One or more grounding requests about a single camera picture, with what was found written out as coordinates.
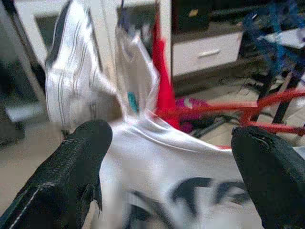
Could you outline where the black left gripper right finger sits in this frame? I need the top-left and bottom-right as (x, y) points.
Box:
(230, 125), (305, 229)

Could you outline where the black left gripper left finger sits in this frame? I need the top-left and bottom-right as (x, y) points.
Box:
(0, 120), (113, 229)

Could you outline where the red clothes hanger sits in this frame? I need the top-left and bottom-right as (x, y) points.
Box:
(154, 87), (305, 150)

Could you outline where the white T-shirt with black print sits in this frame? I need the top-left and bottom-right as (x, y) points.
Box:
(91, 112), (265, 229)

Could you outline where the blue clothes hanger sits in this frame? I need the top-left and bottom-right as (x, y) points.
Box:
(243, 0), (305, 82)

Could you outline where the steel clothes rack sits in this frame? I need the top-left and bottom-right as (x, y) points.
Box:
(271, 71), (301, 125)

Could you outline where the pink vacuum cleaner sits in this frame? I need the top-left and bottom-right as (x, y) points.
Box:
(176, 97), (208, 132)

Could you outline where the white jacket with striped hem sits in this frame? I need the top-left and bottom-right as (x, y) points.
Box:
(45, 0), (117, 134)

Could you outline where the white shirt with teal print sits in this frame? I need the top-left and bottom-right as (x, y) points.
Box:
(115, 23), (160, 125)

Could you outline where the television stand with white drawer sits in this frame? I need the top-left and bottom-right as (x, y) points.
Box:
(171, 22), (246, 79)

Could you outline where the red sleeveless shirt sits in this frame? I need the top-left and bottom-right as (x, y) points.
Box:
(152, 14), (181, 129)

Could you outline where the white glass door cabinet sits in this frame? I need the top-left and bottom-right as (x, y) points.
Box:
(13, 0), (173, 79)

